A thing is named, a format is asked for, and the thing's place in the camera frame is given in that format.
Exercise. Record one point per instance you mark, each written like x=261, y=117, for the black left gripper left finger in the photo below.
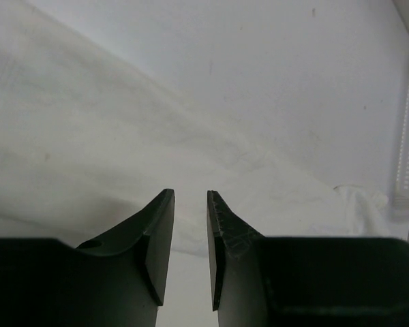
x=117, y=278

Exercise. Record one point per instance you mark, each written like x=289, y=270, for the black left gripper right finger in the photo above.
x=259, y=280

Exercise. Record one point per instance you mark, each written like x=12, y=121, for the white cloth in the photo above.
x=274, y=106

